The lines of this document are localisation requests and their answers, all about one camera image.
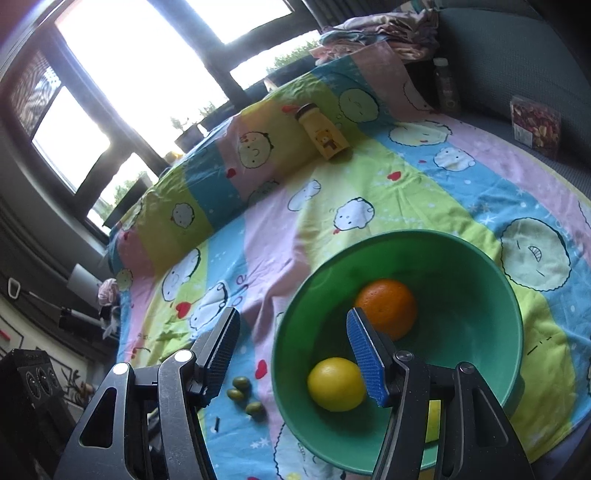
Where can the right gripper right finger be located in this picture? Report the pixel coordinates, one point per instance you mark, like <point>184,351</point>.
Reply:
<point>476,439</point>

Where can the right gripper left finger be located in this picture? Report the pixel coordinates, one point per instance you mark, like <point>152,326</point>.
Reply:
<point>110,440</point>

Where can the small green olive fruit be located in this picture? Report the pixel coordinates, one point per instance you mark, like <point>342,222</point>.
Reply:
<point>242,383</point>

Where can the yellow lemon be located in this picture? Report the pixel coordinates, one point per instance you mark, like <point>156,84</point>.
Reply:
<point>336,384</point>

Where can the orange fruit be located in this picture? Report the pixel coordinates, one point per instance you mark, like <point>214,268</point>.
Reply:
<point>390,306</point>

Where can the green plastic bowl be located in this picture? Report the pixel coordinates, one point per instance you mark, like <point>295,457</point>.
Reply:
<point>467,312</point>

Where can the pink cloth bundle left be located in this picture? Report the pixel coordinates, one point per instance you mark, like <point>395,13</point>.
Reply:
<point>108,293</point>

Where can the dark flower pot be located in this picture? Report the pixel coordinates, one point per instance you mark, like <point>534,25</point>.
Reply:
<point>189,138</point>

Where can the colourful snack box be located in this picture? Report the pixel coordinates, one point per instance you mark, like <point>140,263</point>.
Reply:
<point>536,125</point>

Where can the colourful cartoon bed sheet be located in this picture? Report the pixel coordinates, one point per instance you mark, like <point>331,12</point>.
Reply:
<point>340,178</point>

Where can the yellow cartoon bottle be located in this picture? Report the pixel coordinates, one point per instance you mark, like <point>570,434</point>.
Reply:
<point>327,137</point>

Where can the dark bottle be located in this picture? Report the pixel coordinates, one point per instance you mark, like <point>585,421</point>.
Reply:
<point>447,89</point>

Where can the grey green sofa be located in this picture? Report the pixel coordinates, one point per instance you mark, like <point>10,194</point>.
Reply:
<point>502,49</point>

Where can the pink crumpled cloth right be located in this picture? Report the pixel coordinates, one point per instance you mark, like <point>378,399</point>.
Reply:
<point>411,34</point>

